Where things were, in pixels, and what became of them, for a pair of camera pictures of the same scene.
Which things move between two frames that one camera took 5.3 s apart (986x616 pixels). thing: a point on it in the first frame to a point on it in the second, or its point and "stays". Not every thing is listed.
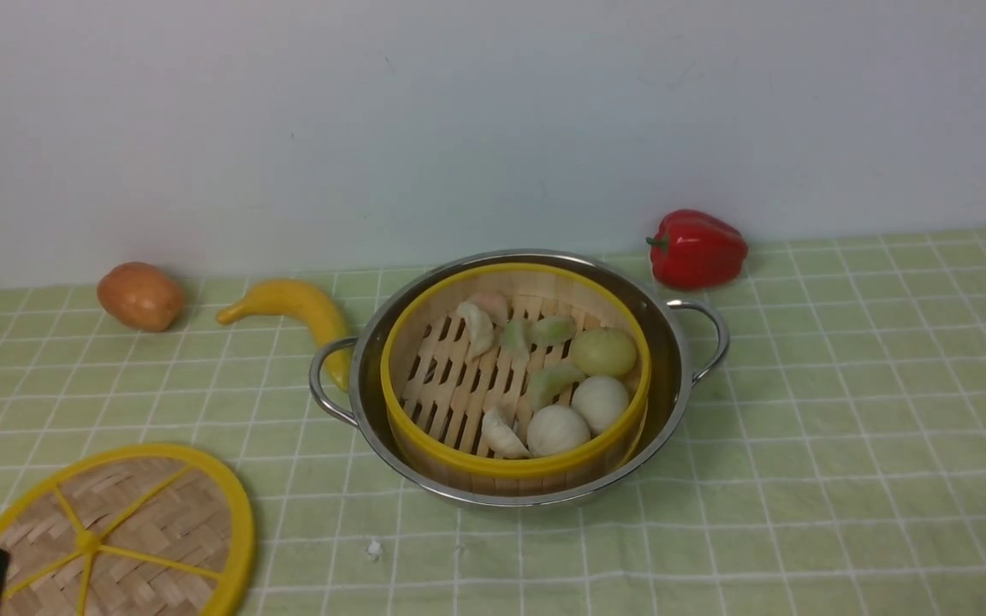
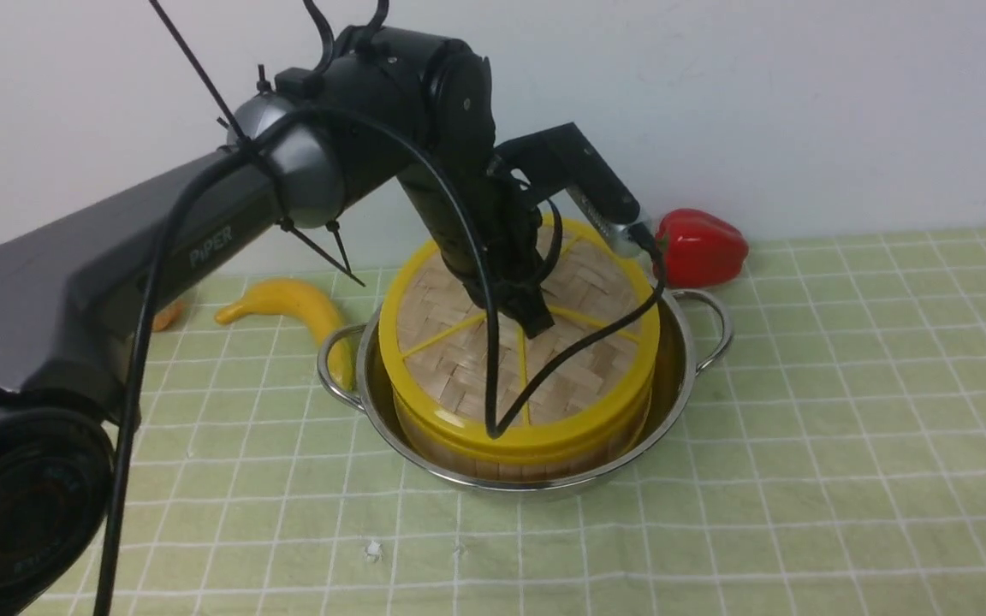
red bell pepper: (693, 251) stays
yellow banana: (300, 299) stays
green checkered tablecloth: (870, 447) stays
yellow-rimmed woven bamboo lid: (144, 530) to (431, 346)
